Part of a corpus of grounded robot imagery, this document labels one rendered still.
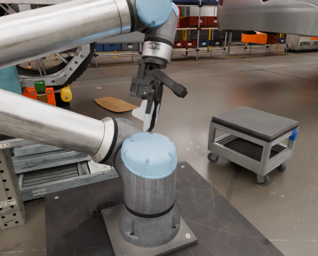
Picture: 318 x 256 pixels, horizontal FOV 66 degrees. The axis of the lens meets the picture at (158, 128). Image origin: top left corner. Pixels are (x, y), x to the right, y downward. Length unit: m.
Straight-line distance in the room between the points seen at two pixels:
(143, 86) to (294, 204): 1.09
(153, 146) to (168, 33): 0.32
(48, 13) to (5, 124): 0.29
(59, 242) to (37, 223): 0.56
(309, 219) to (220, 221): 0.69
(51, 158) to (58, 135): 0.88
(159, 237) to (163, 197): 0.12
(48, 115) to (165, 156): 0.32
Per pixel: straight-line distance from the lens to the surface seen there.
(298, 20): 3.16
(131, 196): 0.68
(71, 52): 1.17
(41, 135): 0.71
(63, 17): 0.54
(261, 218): 1.38
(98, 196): 0.96
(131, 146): 0.65
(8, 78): 1.30
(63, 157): 1.59
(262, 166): 1.50
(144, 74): 0.76
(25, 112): 0.69
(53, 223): 0.90
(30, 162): 1.60
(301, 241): 1.35
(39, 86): 1.13
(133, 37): 1.94
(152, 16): 0.58
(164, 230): 0.74
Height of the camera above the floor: 0.88
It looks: 23 degrees down
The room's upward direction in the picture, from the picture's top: straight up
